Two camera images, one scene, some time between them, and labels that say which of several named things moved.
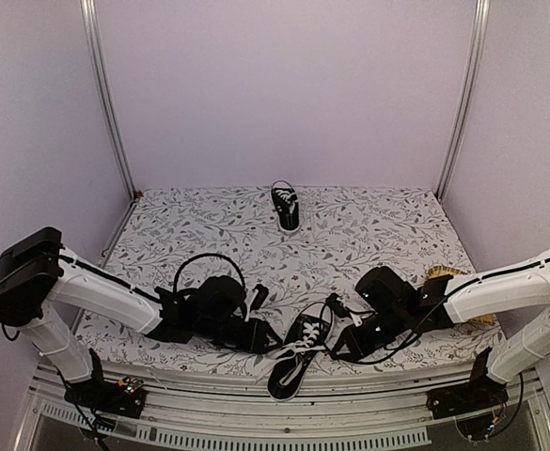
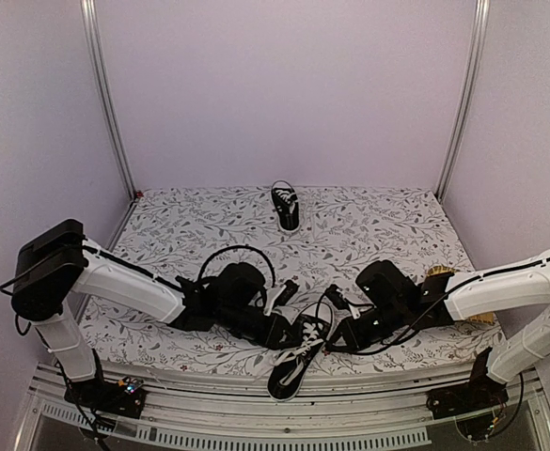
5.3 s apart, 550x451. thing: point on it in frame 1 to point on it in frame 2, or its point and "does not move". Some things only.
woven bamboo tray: x=448 y=272 does not move
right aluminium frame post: x=467 y=95 does not move
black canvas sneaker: x=287 y=203 does not move
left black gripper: x=247 y=346 to x=274 y=335
